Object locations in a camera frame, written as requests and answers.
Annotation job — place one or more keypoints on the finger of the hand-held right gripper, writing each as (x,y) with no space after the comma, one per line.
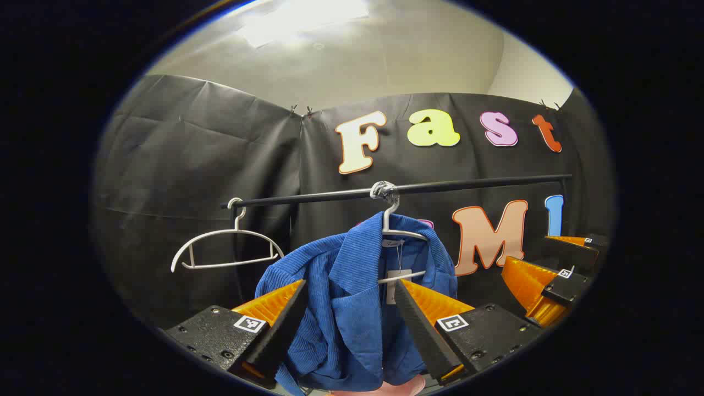
(566,289)
(572,250)

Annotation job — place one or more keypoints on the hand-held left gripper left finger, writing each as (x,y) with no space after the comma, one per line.
(275,335)

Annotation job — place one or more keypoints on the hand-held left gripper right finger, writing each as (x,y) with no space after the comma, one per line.
(423,330)

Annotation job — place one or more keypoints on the pink laundry hamper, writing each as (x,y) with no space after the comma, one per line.
(401,388)

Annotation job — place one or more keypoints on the plain white clothes hanger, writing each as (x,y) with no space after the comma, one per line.
(236,230)

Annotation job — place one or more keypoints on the white hanger with taped hook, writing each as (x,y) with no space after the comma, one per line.
(389,212)

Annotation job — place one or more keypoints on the black clothes rack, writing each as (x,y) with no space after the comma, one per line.
(467,183)

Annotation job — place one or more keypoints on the black backdrop cloth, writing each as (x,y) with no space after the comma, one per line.
(192,154)

